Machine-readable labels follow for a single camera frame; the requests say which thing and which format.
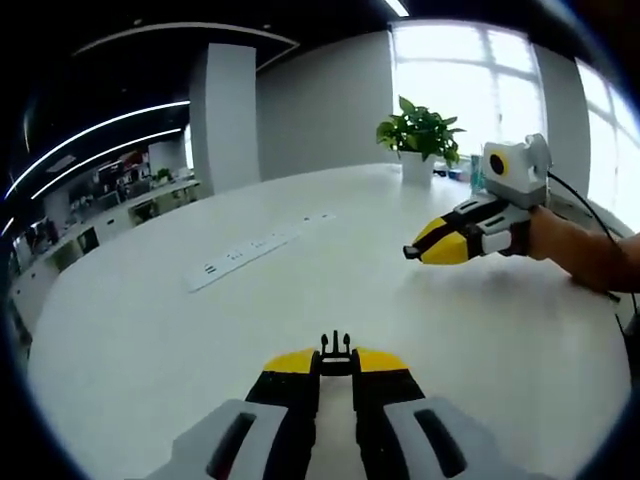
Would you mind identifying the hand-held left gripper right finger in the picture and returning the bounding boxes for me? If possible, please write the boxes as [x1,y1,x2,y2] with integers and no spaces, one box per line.
[349,346,506,480]

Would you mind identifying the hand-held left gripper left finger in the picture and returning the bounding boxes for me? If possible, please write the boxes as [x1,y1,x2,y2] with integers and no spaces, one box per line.
[144,349,322,480]

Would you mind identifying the black pronged plastic buckle part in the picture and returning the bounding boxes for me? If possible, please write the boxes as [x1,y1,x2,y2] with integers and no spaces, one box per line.
[319,330,354,377]

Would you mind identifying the person's right hand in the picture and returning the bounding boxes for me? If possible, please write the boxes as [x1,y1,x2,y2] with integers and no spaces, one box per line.
[524,206,569,262]

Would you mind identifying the white plant pot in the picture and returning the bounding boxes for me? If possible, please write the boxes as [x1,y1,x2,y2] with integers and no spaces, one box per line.
[399,150,437,188]

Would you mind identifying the green leafy plant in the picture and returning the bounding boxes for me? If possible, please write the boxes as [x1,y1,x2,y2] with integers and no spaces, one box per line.
[375,95,467,167]

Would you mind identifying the large bright window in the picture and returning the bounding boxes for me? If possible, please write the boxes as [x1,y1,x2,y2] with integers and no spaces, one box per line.
[574,57,636,236]
[389,22,544,166]

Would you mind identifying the white power strip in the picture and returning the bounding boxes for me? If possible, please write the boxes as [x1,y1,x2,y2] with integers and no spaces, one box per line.
[186,213,338,295]

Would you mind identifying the white office cabinet row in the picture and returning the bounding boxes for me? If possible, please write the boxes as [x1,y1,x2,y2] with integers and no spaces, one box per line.
[8,177,202,324]

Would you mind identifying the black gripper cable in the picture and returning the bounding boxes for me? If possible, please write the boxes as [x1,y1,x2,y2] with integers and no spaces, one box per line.
[546,170,640,344]

